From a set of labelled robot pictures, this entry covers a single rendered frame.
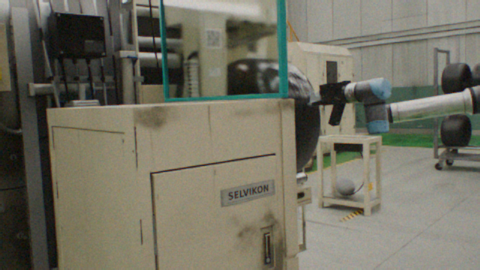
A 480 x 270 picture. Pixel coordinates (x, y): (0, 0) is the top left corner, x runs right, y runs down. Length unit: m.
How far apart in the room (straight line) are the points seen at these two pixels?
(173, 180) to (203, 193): 0.07
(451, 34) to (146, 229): 12.66
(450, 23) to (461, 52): 0.87
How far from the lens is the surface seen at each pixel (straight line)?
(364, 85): 1.55
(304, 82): 1.81
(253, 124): 0.89
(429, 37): 13.35
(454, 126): 7.22
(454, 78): 7.20
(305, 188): 1.91
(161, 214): 0.78
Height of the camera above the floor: 1.27
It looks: 5 degrees down
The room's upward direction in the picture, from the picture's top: 2 degrees counter-clockwise
